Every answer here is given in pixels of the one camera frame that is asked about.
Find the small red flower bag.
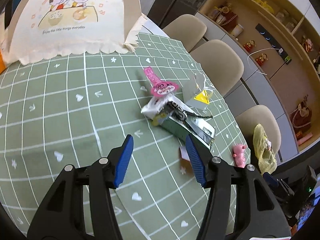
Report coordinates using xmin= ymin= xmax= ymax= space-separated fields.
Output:
xmin=214 ymin=2 xmax=238 ymax=33

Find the green grid tablecloth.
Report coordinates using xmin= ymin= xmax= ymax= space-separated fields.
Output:
xmin=0 ymin=31 xmax=252 ymax=240

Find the white yellow toy cart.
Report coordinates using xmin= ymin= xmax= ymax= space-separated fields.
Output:
xmin=182 ymin=73 xmax=214 ymax=110

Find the pink caterpillar toy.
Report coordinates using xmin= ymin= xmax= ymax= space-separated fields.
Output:
xmin=233 ymin=144 xmax=247 ymax=168

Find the green silver snack bag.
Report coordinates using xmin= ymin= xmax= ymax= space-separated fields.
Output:
xmin=141 ymin=94 xmax=215 ymax=151

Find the middle beige dining chair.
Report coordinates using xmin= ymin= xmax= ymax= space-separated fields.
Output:
xmin=190 ymin=40 xmax=244 ymax=96

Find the top shelf fortune figurine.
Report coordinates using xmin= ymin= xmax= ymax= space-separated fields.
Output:
xmin=302 ymin=35 xmax=313 ymax=53

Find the near beige dining chair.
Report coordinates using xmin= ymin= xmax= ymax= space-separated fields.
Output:
xmin=235 ymin=105 xmax=281 ymax=154

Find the red flower gift bag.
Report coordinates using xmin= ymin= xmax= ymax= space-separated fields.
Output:
xmin=290 ymin=95 xmax=312 ymax=137

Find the red fortune figurine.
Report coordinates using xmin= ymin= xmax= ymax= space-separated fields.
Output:
xmin=255 ymin=53 xmax=268 ymax=67
xmin=243 ymin=40 xmax=256 ymax=53

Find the white charging cable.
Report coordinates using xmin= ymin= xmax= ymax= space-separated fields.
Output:
xmin=247 ymin=47 xmax=283 ymax=76

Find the yellow toy on shelf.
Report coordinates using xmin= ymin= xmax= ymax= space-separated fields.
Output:
xmin=253 ymin=0 xmax=274 ymax=14

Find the white lidded cup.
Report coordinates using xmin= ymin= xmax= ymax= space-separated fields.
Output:
xmin=231 ymin=24 xmax=244 ymax=38

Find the right red fortune figurine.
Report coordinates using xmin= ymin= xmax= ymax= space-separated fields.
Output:
xmin=255 ymin=53 xmax=268 ymax=67

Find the orange tissue box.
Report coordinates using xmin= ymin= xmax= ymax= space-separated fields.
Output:
xmin=0 ymin=52 xmax=7 ymax=74

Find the far beige dining chair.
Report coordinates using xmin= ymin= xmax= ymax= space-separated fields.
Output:
xmin=163 ymin=14 xmax=207 ymax=52

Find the yellow trash bag liner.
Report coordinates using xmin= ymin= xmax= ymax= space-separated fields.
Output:
xmin=253 ymin=124 xmax=277 ymax=174

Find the pink box on shelf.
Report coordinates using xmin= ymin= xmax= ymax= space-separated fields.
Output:
xmin=298 ymin=132 xmax=313 ymax=146

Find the black wall power strip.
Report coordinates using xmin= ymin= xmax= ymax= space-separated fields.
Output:
xmin=255 ymin=23 xmax=292 ymax=64

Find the left red fortune figurine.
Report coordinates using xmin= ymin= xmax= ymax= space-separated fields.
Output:
xmin=243 ymin=40 xmax=256 ymax=53

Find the cream mesh food cover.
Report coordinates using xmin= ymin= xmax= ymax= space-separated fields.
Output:
xmin=1 ymin=0 xmax=147 ymax=65

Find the beige dining chair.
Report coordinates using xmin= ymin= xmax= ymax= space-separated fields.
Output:
xmin=190 ymin=40 xmax=244 ymax=96
xmin=235 ymin=105 xmax=281 ymax=154
xmin=163 ymin=14 xmax=207 ymax=52

